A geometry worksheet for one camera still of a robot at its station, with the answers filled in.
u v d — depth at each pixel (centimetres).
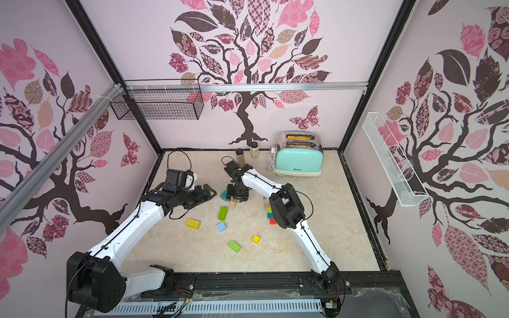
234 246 83
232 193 88
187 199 69
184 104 83
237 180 75
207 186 75
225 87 93
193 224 90
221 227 88
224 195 94
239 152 111
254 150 111
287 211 61
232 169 81
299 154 97
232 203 96
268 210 94
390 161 81
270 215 92
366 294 72
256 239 84
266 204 97
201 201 72
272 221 90
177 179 63
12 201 50
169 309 72
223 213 93
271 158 106
